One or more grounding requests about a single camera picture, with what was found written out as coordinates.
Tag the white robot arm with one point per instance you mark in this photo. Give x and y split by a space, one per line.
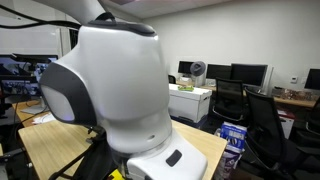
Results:
115 78

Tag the small black chair back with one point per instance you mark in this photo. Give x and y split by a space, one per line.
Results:
172 79

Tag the white storage box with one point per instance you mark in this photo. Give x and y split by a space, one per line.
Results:
192 105

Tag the green object on box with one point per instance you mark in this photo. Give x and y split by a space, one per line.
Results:
185 88

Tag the black monitor far left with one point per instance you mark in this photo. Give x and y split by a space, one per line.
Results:
184 67

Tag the black monitor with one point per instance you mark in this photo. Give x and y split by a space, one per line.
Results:
249 74
218 71
184 67

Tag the grey desk fan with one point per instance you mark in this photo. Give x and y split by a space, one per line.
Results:
197 70

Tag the black mesh office chair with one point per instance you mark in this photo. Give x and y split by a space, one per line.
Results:
229 101

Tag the blue white cardboard box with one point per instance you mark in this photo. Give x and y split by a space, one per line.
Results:
235 137

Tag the black monitor centre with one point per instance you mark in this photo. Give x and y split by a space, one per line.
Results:
249 74

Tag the black office chair near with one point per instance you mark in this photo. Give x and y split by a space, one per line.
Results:
279 156

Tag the left workstation monitor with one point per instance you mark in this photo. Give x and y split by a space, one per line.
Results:
20 73

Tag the black chair right edge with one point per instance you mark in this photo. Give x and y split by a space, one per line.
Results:
307 132

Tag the black monitor right edge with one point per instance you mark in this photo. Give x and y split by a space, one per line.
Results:
313 79

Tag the wall thermostat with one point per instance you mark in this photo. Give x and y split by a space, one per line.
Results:
294 79

